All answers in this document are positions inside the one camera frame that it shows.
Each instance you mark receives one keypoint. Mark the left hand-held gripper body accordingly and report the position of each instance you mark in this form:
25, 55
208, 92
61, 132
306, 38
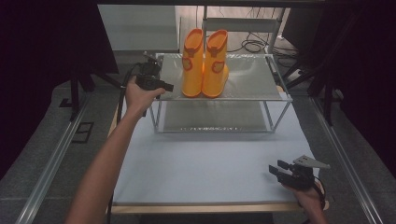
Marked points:
149, 76

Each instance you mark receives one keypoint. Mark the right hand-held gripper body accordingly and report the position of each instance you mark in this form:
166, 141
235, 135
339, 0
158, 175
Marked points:
300, 177

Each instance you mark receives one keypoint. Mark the yellow rain boot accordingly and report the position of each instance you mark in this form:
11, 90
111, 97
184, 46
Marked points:
191, 71
214, 74

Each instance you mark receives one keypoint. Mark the metal shoe rack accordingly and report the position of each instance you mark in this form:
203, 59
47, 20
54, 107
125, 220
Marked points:
249, 81

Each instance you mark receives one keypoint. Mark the person's right hand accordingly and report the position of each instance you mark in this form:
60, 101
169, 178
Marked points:
309, 197

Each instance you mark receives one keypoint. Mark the person's left hand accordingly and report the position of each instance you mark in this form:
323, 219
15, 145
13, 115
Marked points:
138, 99

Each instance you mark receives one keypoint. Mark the white board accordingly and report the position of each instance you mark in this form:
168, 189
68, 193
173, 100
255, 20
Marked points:
140, 28

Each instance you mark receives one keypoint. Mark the light blue table mat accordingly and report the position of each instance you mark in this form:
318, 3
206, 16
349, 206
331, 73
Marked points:
205, 168

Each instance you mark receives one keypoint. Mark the black metal stand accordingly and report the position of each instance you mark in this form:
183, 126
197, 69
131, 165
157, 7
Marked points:
74, 93
327, 99

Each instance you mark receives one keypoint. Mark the white metal stand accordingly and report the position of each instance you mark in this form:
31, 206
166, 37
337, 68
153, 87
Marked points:
243, 24

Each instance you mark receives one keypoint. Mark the aluminium rail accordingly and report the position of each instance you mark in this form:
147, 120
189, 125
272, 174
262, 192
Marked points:
345, 161
53, 161

